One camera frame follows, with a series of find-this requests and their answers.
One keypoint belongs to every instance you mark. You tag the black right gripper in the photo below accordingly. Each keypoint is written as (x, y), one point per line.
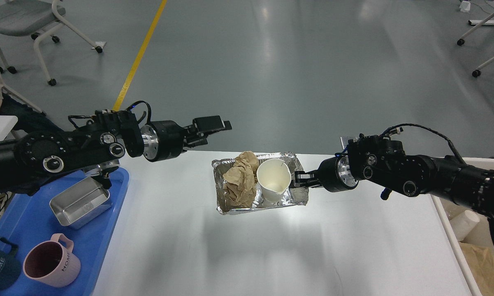
(333, 174)

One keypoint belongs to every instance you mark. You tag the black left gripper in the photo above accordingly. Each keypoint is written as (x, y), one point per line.
(165, 139)

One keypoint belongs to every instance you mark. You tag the aluminium foil container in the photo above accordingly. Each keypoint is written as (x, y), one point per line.
(291, 197)

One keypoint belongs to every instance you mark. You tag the white paper cup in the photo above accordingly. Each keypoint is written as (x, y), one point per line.
(274, 178)

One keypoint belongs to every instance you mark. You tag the brown paper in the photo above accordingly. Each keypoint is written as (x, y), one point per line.
(241, 179)
(481, 264)

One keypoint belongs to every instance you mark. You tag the square steel tray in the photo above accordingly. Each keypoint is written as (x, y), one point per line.
(80, 203)

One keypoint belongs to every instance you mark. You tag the pink ceramic mug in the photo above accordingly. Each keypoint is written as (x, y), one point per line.
(53, 262)

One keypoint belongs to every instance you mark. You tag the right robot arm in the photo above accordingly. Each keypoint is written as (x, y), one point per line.
(383, 161)

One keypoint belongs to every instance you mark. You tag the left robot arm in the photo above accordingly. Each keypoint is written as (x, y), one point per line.
(40, 157)

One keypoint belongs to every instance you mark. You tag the left floor socket plate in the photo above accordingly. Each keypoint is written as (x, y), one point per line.
(344, 141)

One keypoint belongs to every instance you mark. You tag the paper cup in bin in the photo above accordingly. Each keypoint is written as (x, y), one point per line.
(464, 223)

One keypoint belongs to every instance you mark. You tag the beige plastic bin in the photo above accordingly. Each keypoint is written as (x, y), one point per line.
(479, 236)

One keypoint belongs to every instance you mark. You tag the blue plastic tray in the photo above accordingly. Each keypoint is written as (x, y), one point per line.
(29, 221)

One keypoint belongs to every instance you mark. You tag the grey office chair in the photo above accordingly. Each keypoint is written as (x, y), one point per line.
(28, 17)

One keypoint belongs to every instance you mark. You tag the brown paper in bin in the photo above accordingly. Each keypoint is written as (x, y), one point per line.
(481, 264)

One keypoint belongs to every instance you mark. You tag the person in jeans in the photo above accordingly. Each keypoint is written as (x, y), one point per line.
(28, 119)

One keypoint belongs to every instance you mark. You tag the dark blue mug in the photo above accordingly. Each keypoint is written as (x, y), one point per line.
(0, 267)

